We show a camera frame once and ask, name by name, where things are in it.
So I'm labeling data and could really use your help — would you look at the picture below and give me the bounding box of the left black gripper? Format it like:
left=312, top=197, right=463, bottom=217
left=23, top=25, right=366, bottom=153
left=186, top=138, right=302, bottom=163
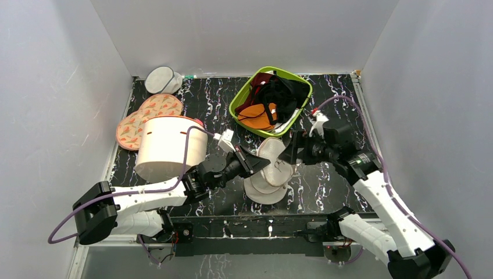
left=209, top=145, right=270, bottom=191

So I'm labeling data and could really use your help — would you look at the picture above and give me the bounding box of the beige mesh cylindrical laundry bag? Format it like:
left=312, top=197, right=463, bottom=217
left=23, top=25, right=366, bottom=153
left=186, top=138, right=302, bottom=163
left=244, top=137, right=294, bottom=205

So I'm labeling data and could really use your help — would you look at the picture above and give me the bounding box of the orange bra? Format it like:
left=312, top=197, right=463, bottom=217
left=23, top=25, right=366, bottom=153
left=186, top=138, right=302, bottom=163
left=237, top=103, right=278, bottom=131

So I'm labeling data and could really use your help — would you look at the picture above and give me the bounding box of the black strappy bra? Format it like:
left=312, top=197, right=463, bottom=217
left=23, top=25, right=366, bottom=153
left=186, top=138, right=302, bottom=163
left=256, top=74, right=298, bottom=125

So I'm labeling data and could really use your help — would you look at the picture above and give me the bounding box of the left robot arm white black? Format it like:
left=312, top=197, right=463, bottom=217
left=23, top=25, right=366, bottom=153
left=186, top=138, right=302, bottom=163
left=73, top=146, right=270, bottom=245

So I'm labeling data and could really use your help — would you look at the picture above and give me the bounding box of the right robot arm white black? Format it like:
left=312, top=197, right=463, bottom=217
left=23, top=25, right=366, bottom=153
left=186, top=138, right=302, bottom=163
left=279, top=122, right=455, bottom=278

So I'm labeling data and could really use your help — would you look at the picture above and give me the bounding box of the black lace bra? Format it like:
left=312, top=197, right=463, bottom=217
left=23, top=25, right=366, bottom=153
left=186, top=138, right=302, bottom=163
left=288, top=80, right=310, bottom=109

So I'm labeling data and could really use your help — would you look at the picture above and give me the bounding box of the floral peach bra wash bag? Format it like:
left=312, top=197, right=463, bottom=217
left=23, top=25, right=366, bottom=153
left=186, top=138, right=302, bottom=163
left=116, top=94, right=183, bottom=151

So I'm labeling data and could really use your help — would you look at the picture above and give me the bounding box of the white grey-trimmed mesh bag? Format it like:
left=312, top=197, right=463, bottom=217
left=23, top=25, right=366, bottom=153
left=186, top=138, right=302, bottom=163
left=144, top=66, right=183, bottom=94

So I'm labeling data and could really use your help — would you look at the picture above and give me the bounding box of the white folded garment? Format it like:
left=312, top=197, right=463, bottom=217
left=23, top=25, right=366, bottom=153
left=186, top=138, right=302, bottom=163
left=271, top=109, right=299, bottom=134

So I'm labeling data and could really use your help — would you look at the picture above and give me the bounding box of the dark red garment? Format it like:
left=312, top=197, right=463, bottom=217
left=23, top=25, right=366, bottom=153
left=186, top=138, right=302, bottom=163
left=233, top=71, right=274, bottom=116

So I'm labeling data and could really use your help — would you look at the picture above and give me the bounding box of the green plastic basket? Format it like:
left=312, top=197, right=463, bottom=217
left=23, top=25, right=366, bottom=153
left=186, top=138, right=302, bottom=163
left=229, top=66, right=313, bottom=138

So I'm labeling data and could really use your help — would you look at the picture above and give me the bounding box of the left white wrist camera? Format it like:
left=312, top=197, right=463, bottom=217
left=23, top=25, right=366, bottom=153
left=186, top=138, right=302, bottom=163
left=213, top=129, right=235, bottom=153

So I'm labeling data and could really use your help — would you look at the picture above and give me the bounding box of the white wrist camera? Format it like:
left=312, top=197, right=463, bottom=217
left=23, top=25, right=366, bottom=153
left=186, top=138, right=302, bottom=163
left=309, top=108, right=328, bottom=138
left=213, top=129, right=235, bottom=153

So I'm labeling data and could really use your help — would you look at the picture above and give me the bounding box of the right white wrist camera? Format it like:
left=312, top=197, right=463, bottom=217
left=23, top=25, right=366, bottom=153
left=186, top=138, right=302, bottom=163
left=309, top=108, right=328, bottom=138

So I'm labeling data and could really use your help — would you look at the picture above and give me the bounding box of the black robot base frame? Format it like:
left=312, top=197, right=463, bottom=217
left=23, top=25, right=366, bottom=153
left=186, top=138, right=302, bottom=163
left=137, top=214, right=363, bottom=266

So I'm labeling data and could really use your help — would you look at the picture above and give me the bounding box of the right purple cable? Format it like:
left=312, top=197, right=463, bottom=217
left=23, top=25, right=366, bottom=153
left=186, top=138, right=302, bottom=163
left=311, top=95, right=473, bottom=279

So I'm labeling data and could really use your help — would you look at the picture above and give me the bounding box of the purple cable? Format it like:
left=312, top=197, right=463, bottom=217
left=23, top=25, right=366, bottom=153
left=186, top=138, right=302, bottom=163
left=311, top=95, right=473, bottom=279
left=48, top=125, right=222, bottom=266

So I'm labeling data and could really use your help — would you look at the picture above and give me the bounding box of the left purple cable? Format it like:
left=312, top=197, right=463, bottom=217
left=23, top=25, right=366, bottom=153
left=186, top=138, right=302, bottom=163
left=48, top=125, right=222, bottom=266

